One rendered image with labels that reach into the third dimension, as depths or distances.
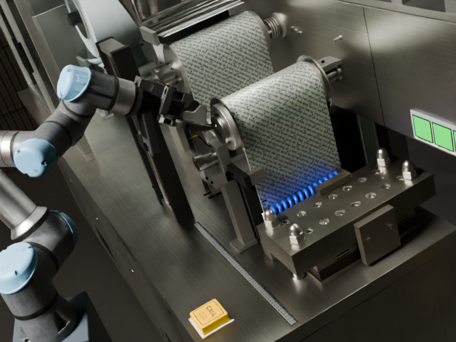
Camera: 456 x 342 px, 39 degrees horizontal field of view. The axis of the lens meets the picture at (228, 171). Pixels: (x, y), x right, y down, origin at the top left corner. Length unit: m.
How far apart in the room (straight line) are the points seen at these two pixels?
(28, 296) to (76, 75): 0.55
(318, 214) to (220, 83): 0.44
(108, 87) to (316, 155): 0.54
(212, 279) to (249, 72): 0.55
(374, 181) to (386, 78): 0.26
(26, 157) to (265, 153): 0.54
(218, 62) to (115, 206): 0.67
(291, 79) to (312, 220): 0.33
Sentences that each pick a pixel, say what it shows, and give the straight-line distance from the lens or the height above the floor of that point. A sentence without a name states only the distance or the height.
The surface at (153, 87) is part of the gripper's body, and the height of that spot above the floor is 1.41.
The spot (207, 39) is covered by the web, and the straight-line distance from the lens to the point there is 1.67.
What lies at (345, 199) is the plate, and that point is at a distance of 1.54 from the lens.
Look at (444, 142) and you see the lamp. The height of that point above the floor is 1.17.
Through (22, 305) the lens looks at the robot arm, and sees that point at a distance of 1.62.
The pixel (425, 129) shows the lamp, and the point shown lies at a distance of 1.44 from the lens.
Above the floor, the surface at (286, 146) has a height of 1.16.
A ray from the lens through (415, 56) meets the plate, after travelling 1.37.
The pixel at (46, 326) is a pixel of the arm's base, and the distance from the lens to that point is 1.65.
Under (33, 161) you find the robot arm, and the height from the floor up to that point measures 1.40.
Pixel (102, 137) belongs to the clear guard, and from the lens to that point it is 2.47.
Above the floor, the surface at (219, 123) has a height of 1.27.
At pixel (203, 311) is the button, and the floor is 0.92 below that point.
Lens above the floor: 1.89
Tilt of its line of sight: 29 degrees down
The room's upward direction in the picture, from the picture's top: 18 degrees counter-clockwise
